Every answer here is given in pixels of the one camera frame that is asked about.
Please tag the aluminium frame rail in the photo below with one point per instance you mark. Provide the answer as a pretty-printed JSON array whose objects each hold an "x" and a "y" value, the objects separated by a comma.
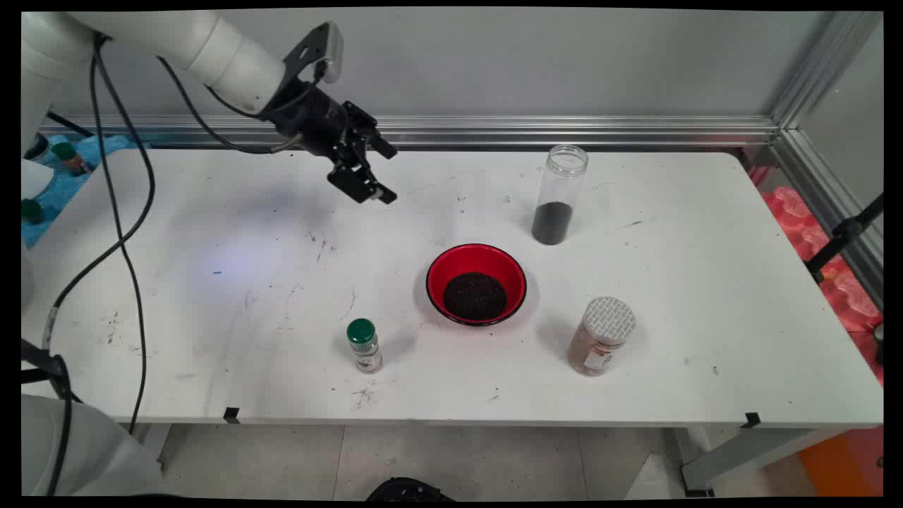
[
  {"x": 811, "y": 183},
  {"x": 635, "y": 130}
]

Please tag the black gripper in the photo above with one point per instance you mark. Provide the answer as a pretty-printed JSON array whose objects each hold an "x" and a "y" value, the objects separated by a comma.
[{"x": 314, "y": 120}]

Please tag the brown spice jar white lid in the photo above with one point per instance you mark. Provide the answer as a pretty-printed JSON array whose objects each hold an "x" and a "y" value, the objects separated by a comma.
[{"x": 600, "y": 339}]

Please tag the orange box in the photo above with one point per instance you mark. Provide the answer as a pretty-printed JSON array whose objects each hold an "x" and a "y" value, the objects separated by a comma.
[{"x": 846, "y": 466}]

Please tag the aluminium frame post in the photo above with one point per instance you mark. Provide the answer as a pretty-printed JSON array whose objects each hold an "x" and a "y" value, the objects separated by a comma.
[{"x": 818, "y": 63}]

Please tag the small spice bottle green cap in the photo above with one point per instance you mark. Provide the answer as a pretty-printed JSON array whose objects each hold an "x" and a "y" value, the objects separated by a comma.
[{"x": 365, "y": 349}]

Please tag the green capped bottle red label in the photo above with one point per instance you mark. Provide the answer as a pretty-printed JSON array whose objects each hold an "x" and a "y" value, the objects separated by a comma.
[{"x": 70, "y": 156}]

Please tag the blue cloth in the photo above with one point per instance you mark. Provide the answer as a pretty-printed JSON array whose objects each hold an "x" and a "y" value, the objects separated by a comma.
[{"x": 67, "y": 187}]

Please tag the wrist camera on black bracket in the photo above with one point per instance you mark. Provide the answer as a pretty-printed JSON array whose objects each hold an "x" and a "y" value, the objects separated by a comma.
[{"x": 331, "y": 49}]

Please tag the red plastic bags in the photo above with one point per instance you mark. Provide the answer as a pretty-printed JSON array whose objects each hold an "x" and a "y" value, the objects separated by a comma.
[{"x": 846, "y": 296}]

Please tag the red bowl with black rim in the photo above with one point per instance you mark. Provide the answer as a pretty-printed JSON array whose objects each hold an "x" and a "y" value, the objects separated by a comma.
[{"x": 451, "y": 264}]

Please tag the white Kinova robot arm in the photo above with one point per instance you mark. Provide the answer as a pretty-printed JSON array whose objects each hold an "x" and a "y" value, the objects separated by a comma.
[{"x": 211, "y": 42}]

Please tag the black chair base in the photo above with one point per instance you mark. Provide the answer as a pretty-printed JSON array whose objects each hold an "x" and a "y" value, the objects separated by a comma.
[{"x": 409, "y": 490}]

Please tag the dark lidded jar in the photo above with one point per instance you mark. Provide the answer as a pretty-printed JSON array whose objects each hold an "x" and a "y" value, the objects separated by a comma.
[{"x": 35, "y": 147}]

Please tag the grey table leg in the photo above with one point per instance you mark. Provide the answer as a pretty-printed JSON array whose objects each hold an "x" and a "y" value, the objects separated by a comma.
[
  {"x": 152, "y": 444},
  {"x": 741, "y": 458}
]

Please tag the dark green bottle cap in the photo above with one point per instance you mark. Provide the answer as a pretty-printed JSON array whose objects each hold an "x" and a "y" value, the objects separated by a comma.
[{"x": 31, "y": 212}]

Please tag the black tape piece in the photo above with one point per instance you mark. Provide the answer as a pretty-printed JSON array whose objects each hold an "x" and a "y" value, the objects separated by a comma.
[
  {"x": 750, "y": 420},
  {"x": 231, "y": 415}
]

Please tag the tall clear plastic jar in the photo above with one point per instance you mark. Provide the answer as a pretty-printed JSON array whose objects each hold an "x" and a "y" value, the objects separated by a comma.
[{"x": 562, "y": 190}]

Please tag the black seeds heap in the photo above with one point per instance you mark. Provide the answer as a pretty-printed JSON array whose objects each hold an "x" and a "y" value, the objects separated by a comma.
[{"x": 474, "y": 296}]

